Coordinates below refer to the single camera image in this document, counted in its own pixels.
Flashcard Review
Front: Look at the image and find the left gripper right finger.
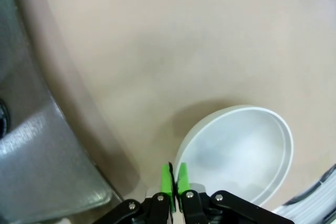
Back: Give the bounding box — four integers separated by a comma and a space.
176, 162, 295, 224

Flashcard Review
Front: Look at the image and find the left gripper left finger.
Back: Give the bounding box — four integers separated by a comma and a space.
92, 161, 176, 224

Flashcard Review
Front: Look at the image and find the shallow white round dish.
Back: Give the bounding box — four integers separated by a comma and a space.
173, 105, 294, 208

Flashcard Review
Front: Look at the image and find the white ribbed object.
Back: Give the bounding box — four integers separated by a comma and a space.
272, 163, 336, 224

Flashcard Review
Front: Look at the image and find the stainless steel sink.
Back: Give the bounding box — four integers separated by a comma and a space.
0, 0, 124, 224

